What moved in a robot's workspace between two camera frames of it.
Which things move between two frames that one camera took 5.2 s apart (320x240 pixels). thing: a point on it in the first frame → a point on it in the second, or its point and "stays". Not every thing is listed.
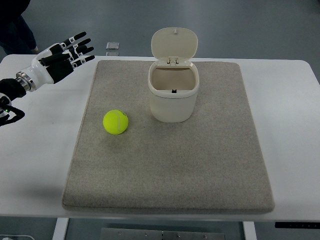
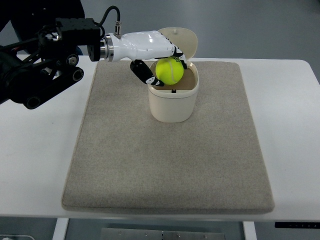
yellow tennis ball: x=115 y=122 → x=169 y=70
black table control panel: x=297 y=225 stays
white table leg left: x=60 y=228 stays
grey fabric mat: x=211 y=164 stays
